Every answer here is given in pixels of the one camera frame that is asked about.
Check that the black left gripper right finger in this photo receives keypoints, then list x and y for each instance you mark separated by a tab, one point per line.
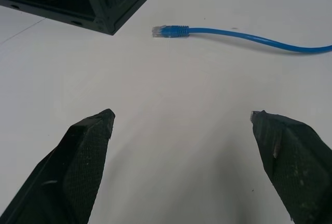
298	167

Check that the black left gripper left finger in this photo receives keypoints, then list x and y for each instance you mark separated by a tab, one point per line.
67	172

